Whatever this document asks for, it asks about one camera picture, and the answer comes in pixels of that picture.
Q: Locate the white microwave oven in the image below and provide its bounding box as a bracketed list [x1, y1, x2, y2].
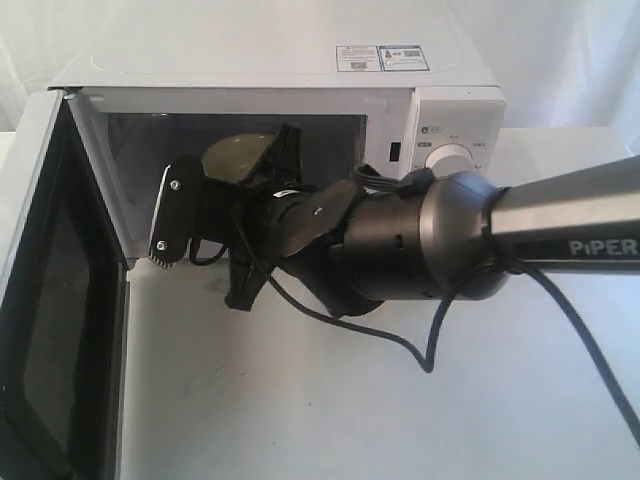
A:
[1, 90, 128, 479]

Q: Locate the upper white power knob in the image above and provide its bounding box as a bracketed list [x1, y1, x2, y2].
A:
[424, 143, 475, 178]

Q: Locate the white Midea microwave body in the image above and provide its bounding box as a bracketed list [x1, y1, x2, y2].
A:
[52, 1, 506, 260]

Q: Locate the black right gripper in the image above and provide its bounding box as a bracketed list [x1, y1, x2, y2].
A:
[194, 124, 319, 311]

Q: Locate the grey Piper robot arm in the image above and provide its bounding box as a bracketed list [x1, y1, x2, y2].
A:
[194, 127, 639, 317]

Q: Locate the cream ceramic bowl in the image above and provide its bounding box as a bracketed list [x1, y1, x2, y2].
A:
[202, 133, 274, 183]

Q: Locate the black camera cable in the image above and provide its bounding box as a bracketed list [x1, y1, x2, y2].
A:
[189, 234, 640, 480]

